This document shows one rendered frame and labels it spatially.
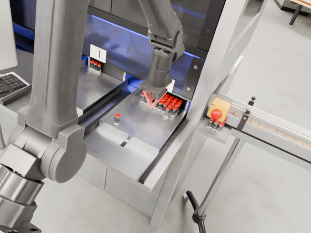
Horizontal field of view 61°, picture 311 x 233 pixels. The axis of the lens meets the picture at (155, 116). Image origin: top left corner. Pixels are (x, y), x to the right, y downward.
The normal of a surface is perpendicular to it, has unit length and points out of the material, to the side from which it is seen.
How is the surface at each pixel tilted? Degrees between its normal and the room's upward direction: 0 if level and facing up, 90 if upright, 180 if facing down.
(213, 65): 90
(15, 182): 44
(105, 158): 0
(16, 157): 37
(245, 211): 0
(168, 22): 83
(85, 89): 0
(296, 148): 90
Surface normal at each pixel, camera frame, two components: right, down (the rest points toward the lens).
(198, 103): -0.45, 0.48
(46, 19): -0.41, 0.30
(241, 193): 0.19, -0.77
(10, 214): 0.62, 0.11
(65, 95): 0.87, 0.36
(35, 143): -0.18, -0.29
